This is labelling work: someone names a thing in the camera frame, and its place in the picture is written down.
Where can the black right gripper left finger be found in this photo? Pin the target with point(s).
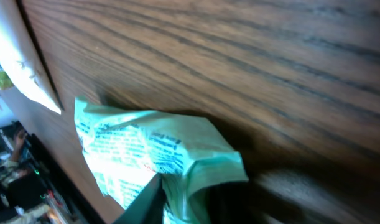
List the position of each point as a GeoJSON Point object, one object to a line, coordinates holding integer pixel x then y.
{"type": "Point", "coordinates": [148, 207]}

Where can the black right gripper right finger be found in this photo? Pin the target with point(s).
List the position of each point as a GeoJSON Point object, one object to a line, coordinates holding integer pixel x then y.
{"type": "Point", "coordinates": [229, 204]}

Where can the teal wet wipes packet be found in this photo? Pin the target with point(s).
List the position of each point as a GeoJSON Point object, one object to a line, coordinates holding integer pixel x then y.
{"type": "Point", "coordinates": [125, 149]}

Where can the white cream tube gold cap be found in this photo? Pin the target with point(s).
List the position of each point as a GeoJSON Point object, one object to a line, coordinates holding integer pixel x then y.
{"type": "Point", "coordinates": [20, 60]}

